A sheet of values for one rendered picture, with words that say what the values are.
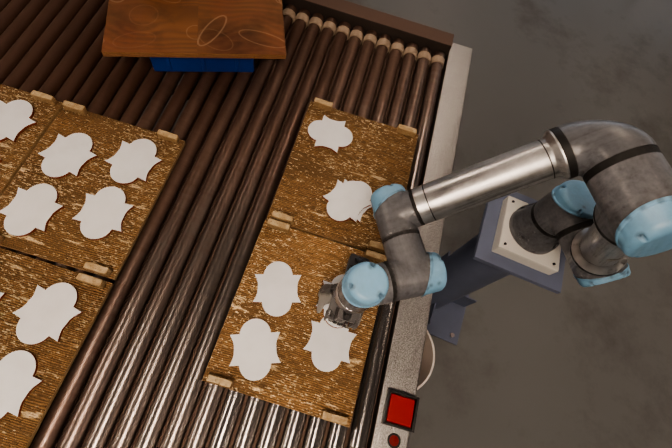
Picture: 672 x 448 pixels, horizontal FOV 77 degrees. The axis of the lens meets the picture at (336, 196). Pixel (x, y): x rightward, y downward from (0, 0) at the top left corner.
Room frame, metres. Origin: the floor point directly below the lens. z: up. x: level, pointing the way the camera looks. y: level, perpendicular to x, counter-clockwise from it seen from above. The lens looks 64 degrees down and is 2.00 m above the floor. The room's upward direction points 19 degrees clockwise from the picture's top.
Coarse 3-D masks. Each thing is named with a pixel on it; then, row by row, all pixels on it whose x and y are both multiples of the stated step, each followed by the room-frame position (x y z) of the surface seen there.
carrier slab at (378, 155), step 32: (352, 128) 0.74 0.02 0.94; (384, 128) 0.78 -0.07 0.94; (288, 160) 0.57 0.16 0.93; (320, 160) 0.60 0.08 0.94; (352, 160) 0.64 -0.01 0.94; (384, 160) 0.67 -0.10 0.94; (288, 192) 0.47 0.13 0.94; (320, 192) 0.50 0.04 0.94; (320, 224) 0.41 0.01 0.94; (352, 224) 0.44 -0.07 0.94
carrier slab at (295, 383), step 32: (256, 256) 0.27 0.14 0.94; (288, 256) 0.30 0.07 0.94; (320, 256) 0.33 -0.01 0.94; (256, 288) 0.20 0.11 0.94; (320, 288) 0.25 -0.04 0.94; (288, 320) 0.15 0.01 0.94; (320, 320) 0.17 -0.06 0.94; (224, 352) 0.04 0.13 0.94; (288, 352) 0.08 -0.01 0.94; (352, 352) 0.13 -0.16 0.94; (256, 384) -0.01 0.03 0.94; (288, 384) 0.02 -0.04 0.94; (320, 384) 0.04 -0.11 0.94; (352, 384) 0.06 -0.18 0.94; (320, 416) -0.02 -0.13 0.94
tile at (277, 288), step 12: (276, 264) 0.27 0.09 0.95; (264, 276) 0.23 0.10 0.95; (276, 276) 0.24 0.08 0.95; (288, 276) 0.25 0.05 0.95; (300, 276) 0.26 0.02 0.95; (264, 288) 0.20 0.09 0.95; (276, 288) 0.21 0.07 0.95; (288, 288) 0.22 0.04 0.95; (264, 300) 0.17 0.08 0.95; (276, 300) 0.18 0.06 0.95; (288, 300) 0.19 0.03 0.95; (276, 312) 0.16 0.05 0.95
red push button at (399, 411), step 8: (392, 400) 0.06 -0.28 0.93; (400, 400) 0.06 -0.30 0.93; (408, 400) 0.07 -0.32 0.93; (392, 408) 0.04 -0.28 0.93; (400, 408) 0.04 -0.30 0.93; (408, 408) 0.05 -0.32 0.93; (392, 416) 0.02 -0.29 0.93; (400, 416) 0.03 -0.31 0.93; (408, 416) 0.03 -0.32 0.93; (400, 424) 0.01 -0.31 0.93; (408, 424) 0.02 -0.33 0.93
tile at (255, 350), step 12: (252, 324) 0.11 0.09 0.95; (264, 324) 0.12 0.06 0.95; (240, 336) 0.08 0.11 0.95; (252, 336) 0.09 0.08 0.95; (264, 336) 0.10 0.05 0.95; (276, 336) 0.11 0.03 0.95; (240, 348) 0.06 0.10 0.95; (252, 348) 0.06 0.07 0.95; (264, 348) 0.07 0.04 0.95; (240, 360) 0.03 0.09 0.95; (252, 360) 0.04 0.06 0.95; (264, 360) 0.05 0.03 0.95; (276, 360) 0.06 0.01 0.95; (252, 372) 0.02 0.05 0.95; (264, 372) 0.02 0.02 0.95
